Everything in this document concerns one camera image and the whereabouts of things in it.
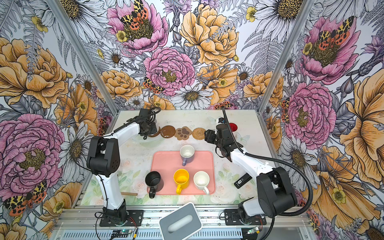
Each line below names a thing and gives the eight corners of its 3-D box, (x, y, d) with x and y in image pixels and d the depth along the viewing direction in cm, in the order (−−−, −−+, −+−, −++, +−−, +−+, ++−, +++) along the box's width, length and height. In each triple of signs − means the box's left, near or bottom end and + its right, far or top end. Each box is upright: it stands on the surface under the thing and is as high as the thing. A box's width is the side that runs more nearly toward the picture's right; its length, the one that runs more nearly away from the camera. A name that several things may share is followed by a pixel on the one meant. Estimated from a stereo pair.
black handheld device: (237, 189, 85) (238, 187, 82) (233, 184, 87) (234, 181, 84) (249, 179, 89) (251, 177, 86) (245, 175, 91) (247, 172, 88)
